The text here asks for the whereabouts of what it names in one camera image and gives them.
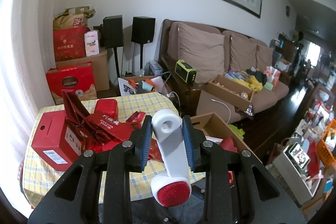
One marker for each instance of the red tall gift bag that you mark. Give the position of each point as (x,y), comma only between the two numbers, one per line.
(69,43)

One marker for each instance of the yellow plastic bag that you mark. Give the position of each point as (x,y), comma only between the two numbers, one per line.
(252,83)

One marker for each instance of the black speaker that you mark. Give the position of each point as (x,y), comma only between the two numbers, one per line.
(143,29)
(113,31)

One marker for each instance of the shallow cardboard tray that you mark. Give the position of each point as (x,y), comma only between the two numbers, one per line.
(230,91)

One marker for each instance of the white red lint brush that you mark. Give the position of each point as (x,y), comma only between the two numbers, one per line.
(172,187)

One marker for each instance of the left black speaker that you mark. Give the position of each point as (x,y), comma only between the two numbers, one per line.
(113,31)

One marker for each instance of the red rounded tin box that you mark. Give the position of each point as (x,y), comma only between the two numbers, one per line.
(108,106)

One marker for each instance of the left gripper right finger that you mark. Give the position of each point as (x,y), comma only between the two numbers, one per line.
(238,189)

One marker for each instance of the white curtain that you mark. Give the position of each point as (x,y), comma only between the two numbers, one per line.
(26,55)

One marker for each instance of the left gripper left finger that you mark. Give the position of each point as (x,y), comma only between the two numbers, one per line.
(96,187)

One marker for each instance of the long red envelope pack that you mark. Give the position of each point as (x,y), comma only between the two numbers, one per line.
(120,130)

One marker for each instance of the small pink white box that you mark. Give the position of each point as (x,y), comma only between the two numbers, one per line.
(91,43)

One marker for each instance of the right black speaker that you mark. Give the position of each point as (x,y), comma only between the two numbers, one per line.
(143,29)

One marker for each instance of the brown paper bag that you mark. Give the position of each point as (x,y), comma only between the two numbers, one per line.
(73,17)

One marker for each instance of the orange plastic basket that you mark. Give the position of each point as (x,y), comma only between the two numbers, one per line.
(325,153)

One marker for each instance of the large open cardboard box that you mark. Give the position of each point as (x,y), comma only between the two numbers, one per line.
(209,131)

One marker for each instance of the red foil gift bag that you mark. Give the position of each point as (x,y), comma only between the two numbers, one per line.
(81,122)

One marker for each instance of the brown sofa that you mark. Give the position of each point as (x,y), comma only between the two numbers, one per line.
(240,54)

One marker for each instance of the green cartoon lunch box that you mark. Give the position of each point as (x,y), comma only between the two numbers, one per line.
(239,132)

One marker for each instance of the green portable radio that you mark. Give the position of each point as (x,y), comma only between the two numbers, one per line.
(185,71)

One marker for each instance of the brown cardboard box stack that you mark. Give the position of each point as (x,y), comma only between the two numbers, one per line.
(99,66)

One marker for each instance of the red chocolate gift box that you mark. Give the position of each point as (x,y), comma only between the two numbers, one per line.
(78,78)

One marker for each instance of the brown sofa cushion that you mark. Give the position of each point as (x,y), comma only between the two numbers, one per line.
(204,51)

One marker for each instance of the floor box of clutter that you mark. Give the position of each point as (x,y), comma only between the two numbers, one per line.
(142,85)

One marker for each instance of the red carton with label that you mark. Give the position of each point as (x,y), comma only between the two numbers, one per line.
(55,142)

